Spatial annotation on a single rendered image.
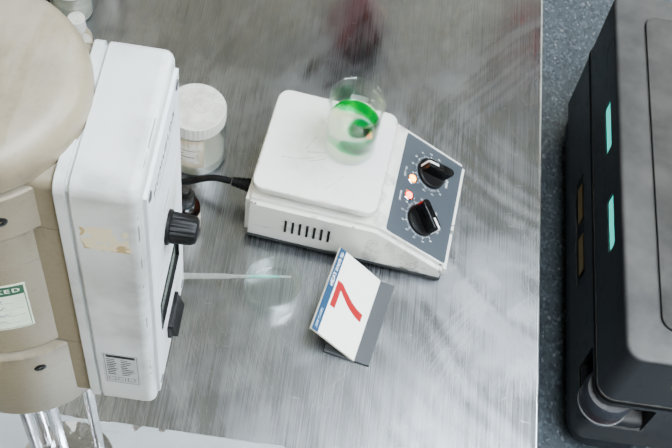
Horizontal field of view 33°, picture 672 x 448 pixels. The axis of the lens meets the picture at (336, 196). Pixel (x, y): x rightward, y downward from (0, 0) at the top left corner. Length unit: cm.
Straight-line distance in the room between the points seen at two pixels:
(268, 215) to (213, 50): 26
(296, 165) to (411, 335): 19
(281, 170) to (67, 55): 62
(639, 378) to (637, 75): 50
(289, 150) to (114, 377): 53
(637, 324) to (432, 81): 53
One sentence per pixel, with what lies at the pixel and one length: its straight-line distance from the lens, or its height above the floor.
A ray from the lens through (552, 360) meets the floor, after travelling 197.
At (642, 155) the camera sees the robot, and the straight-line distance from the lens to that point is 178.
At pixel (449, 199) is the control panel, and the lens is 113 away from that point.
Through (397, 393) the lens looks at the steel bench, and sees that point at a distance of 106.
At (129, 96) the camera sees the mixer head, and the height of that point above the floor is 135.
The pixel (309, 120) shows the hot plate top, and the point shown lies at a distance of 110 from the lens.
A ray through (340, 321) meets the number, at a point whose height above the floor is 77.
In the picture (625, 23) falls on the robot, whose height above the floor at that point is 36.
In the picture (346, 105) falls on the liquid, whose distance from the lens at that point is 106.
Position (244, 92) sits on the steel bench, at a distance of 123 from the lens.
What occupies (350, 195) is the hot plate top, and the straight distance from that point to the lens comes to 105.
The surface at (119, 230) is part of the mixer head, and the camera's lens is 46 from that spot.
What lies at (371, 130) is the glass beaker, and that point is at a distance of 103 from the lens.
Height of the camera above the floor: 172
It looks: 56 degrees down
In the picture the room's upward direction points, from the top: 10 degrees clockwise
